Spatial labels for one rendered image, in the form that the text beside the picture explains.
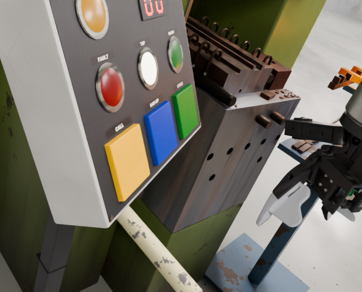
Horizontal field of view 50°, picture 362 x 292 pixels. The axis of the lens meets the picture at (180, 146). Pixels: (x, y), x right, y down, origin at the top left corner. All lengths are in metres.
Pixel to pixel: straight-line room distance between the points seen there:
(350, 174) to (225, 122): 0.49
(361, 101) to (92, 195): 0.34
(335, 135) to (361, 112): 0.05
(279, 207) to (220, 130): 0.45
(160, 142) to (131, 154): 0.08
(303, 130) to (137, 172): 0.25
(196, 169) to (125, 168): 0.60
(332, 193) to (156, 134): 0.25
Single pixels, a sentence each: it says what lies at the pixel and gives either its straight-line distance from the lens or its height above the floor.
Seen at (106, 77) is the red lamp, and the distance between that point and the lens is 0.45.
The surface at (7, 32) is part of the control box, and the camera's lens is 0.44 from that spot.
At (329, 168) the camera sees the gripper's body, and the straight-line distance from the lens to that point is 0.55.
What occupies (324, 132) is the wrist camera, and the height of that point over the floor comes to 1.10.
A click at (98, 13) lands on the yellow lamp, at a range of 0.46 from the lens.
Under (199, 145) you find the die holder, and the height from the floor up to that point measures 0.78.
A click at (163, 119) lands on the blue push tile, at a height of 1.03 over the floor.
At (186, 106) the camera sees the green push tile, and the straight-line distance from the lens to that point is 0.64.
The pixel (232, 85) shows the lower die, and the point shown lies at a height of 0.95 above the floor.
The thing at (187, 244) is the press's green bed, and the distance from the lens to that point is 1.35.
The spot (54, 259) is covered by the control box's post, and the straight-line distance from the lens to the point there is 0.84.
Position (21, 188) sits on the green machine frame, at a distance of 1.31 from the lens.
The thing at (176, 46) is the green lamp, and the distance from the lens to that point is 0.64.
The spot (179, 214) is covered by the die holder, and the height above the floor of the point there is 0.55.
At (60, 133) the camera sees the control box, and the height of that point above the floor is 1.05.
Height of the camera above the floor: 1.29
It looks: 31 degrees down
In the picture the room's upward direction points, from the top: 21 degrees clockwise
